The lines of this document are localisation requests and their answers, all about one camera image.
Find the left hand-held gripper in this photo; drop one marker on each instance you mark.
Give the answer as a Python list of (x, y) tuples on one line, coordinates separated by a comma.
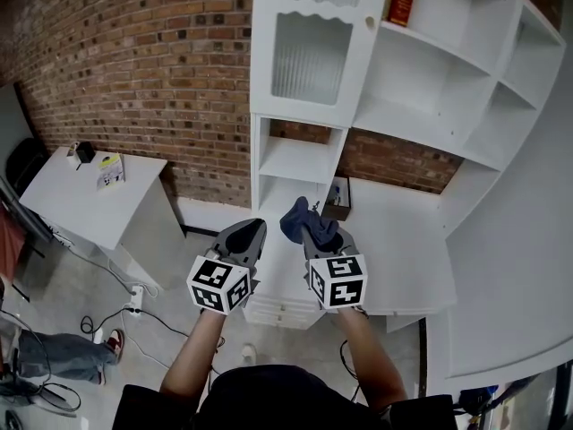
[(218, 282)]

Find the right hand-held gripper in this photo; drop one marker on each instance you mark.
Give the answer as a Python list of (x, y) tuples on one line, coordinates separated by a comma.
[(342, 280)]

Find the dark blue cloth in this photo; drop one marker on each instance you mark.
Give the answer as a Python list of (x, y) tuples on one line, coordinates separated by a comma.
[(296, 224)]

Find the white shelf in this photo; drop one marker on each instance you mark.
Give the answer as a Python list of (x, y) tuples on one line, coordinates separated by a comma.
[(430, 83)]

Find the person's right forearm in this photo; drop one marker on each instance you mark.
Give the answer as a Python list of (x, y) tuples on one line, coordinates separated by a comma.
[(372, 361)]

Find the person's left forearm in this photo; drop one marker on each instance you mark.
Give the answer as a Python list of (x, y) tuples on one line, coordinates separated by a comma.
[(193, 356)]

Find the white desk with drawers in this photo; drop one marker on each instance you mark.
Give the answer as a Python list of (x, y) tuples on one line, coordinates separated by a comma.
[(398, 258)]

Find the brown pen holder box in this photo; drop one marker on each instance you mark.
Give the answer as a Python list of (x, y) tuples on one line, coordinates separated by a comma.
[(336, 204)]

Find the person's white shoe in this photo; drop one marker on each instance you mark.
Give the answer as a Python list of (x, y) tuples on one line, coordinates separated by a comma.
[(249, 354)]

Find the white power strip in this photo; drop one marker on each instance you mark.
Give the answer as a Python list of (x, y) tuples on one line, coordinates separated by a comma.
[(135, 297)]

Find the person's black top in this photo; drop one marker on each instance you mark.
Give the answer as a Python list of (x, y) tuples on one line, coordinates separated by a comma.
[(286, 401)]

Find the yellow and white booklet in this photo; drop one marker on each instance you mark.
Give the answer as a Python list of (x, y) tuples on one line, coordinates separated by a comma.
[(110, 172)]

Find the white side table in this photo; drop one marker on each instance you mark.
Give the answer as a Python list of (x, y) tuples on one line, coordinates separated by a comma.
[(85, 200)]

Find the small black box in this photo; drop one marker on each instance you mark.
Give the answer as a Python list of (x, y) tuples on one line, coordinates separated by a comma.
[(85, 152)]

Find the ribbed glass cabinet door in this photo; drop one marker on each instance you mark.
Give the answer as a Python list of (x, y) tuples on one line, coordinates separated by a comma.
[(313, 56)]

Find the black chair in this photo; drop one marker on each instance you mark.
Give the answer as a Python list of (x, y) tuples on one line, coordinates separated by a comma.
[(26, 164)]

